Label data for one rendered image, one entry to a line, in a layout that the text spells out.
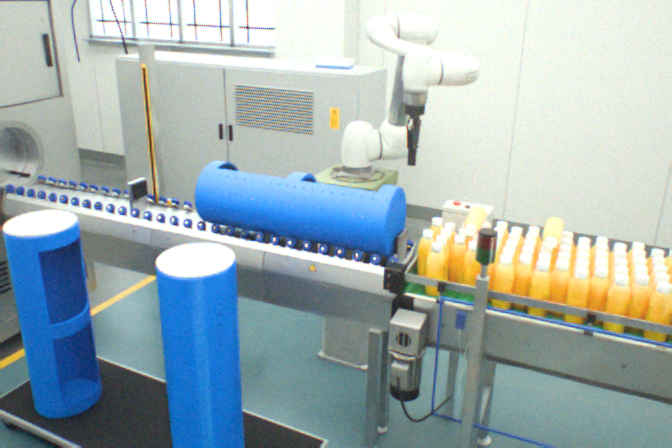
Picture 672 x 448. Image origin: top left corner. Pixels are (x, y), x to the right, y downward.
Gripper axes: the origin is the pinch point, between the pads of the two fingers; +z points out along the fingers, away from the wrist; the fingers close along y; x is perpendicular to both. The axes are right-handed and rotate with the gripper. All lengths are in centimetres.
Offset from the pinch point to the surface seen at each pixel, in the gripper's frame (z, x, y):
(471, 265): 34.6, -28.5, -13.0
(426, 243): 31.0, -10.2, -8.8
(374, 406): 111, 7, -10
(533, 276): 32, -51, -18
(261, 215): 29, 58, -15
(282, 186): 16, 51, -10
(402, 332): 54, -11, -37
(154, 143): 18, 149, 29
